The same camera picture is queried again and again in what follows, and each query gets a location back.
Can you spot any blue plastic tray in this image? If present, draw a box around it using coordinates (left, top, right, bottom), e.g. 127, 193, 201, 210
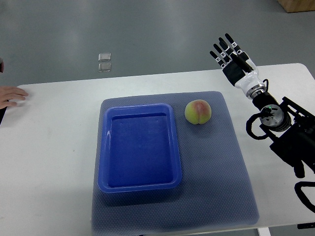
97, 103, 182, 194

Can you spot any white table leg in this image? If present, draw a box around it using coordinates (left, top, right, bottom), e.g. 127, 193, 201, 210
257, 227, 271, 236

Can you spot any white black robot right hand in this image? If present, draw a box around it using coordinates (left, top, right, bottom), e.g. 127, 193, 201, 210
210, 33, 267, 99

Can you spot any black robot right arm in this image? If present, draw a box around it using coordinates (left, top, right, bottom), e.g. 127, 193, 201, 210
246, 80, 315, 179

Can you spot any grey blue textured mat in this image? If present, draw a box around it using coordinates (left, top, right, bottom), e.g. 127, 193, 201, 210
92, 91, 259, 236

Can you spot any brown cardboard box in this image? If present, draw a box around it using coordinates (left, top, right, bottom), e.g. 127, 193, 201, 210
278, 0, 315, 13

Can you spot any green red peach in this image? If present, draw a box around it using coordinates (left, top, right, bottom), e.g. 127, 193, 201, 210
184, 99, 212, 125

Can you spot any person's bare hand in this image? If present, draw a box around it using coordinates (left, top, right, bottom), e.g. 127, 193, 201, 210
0, 86, 29, 109

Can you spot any upper clear floor tile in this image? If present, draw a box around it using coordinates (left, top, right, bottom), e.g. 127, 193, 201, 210
98, 53, 111, 61

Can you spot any black bracket at table edge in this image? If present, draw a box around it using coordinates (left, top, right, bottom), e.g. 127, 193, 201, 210
297, 222, 315, 230

